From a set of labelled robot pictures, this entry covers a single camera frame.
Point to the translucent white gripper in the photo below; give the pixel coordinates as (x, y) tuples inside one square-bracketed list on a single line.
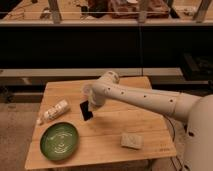
[(95, 100)]

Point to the black eraser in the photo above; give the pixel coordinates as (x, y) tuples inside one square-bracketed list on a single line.
[(87, 114)]

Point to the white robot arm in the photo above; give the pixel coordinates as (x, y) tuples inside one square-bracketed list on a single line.
[(195, 111)]

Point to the white plastic bottle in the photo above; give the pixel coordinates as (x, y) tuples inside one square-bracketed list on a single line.
[(54, 112)]

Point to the wooden table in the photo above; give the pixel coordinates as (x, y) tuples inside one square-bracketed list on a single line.
[(99, 146)]

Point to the beige sponge block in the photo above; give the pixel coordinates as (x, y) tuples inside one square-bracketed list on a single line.
[(130, 140)]

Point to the green plate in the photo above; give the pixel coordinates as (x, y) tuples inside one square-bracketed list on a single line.
[(59, 141)]

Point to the brown tray on shelf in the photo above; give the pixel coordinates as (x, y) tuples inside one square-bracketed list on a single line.
[(130, 9)]

